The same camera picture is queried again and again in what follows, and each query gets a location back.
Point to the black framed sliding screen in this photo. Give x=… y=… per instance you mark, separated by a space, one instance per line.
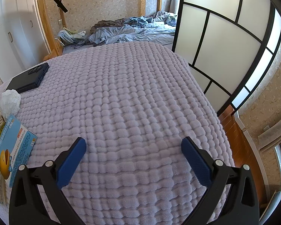
x=224 y=46

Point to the rumpled blue duvet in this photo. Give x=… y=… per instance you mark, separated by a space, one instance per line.
x=135 y=31

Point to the black smartphone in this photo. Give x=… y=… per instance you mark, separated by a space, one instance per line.
x=28 y=78

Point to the brown blanket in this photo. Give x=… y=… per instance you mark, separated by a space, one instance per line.
x=107 y=24

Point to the light blue yellow printed box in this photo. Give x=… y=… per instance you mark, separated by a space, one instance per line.
x=16 y=150

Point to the wooden bunk bed frame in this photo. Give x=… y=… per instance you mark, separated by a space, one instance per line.
x=43 y=16

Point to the pale clothes pile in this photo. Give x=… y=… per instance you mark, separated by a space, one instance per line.
x=65 y=36

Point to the crumpled white tissue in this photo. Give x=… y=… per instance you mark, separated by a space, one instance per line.
x=10 y=104

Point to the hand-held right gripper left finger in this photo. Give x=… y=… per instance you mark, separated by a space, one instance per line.
x=70 y=164

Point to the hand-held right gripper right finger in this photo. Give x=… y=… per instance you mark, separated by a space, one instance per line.
x=196 y=164

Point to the lilac waffle blanket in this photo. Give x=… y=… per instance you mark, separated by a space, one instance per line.
x=131 y=103

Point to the white wardrobe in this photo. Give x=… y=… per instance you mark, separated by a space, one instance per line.
x=18 y=28

